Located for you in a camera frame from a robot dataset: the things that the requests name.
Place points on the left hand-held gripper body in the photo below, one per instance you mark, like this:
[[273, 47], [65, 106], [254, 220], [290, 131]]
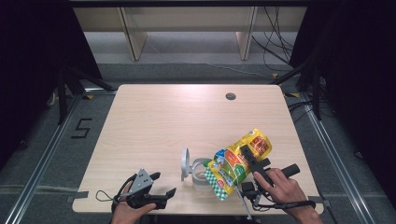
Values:
[[140, 182]]

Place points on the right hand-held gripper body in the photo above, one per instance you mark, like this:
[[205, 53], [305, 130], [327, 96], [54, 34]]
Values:
[[249, 189]]

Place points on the yellow seasoning pouch green cap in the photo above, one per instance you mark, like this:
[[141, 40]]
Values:
[[230, 165]]

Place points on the translucent jug with white lid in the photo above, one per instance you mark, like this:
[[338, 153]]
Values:
[[199, 174]]

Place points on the person's right hand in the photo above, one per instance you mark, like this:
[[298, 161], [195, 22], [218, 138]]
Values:
[[283, 193]]

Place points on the person's left hand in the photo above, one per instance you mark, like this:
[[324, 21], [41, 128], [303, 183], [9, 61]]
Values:
[[127, 214]]

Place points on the grey tape strip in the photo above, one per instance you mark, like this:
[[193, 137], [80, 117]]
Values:
[[62, 190]]

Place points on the black tripod stand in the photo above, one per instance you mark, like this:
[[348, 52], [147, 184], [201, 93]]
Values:
[[62, 93], [316, 93]]

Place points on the black curtain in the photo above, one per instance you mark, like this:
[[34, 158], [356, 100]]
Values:
[[358, 77], [31, 62]]

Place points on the light wooden shelf unit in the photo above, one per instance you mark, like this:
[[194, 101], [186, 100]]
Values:
[[186, 21]]

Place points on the aluminium floor rail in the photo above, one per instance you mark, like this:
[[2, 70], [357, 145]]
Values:
[[43, 161], [336, 155]]

